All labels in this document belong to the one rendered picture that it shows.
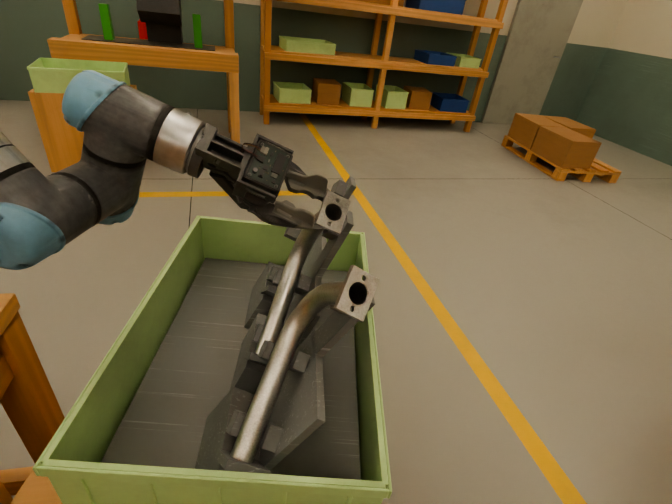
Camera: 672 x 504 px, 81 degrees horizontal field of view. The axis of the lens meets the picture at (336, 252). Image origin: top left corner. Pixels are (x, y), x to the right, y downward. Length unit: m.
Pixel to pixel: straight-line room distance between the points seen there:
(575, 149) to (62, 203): 4.90
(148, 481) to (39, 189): 0.35
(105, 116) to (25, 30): 5.45
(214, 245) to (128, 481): 0.61
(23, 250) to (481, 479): 1.62
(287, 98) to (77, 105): 4.77
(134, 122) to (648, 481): 2.10
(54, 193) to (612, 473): 2.02
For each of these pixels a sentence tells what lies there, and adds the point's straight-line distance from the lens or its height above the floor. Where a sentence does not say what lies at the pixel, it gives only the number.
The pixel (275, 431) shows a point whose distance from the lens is 0.57.
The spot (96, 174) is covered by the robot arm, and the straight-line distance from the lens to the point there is 0.58.
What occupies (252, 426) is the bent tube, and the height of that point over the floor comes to 0.97.
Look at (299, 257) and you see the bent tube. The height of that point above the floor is 1.06.
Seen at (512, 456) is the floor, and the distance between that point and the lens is 1.89.
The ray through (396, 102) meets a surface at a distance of 5.72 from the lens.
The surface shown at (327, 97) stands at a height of 0.35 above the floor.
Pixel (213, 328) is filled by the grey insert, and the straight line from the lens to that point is 0.86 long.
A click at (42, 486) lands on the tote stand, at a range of 0.81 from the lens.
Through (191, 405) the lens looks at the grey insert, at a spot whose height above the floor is 0.85.
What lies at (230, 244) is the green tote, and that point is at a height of 0.89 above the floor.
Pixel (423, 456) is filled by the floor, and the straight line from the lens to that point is 1.74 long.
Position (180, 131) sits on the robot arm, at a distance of 0.54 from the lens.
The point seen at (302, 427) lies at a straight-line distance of 0.53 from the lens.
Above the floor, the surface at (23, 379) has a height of 0.66.
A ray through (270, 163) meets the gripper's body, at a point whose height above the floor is 1.26.
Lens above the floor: 1.44
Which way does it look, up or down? 33 degrees down
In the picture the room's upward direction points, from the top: 8 degrees clockwise
